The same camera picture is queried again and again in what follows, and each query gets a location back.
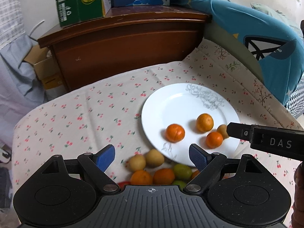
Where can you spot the checked grey cloth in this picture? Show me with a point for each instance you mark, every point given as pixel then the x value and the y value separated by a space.
pixel 20 89

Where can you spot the brown longan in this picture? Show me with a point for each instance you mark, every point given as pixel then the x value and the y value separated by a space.
pixel 222 129

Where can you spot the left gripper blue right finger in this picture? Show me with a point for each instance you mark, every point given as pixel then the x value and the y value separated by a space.
pixel 209 167

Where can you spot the person's right hand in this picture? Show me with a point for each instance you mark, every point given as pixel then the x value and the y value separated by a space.
pixel 298 206

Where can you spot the green jujube fruit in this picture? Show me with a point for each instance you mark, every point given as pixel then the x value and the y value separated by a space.
pixel 182 172
pixel 181 184

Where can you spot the brown longan fruit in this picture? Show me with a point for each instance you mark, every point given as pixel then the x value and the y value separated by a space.
pixel 154 158
pixel 137 162

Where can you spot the yellowish tangerine on plate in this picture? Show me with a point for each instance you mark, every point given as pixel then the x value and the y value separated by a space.
pixel 204 123

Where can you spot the red cherry tomato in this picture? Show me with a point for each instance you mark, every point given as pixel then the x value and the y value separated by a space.
pixel 123 184

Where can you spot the small orange tangerine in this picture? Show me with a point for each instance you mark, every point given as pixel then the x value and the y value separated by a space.
pixel 214 140

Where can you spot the white plate with line drawing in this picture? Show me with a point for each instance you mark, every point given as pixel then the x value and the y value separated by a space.
pixel 181 104

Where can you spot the brown wooden cabinet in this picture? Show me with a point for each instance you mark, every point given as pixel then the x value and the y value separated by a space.
pixel 127 38

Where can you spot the cardboard box on floor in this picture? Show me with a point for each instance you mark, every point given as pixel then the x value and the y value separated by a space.
pixel 45 67

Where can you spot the cherry print tablecloth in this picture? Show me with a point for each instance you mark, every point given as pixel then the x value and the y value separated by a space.
pixel 255 188

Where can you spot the green milk carton box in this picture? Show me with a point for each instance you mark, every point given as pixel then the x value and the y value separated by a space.
pixel 71 12

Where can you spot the blue patterned quilt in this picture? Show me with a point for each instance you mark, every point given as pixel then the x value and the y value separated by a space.
pixel 276 47

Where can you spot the orange tangerine on plate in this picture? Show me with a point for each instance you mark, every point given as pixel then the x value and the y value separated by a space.
pixel 174 133

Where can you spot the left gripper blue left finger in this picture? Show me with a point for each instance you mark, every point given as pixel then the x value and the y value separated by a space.
pixel 94 166

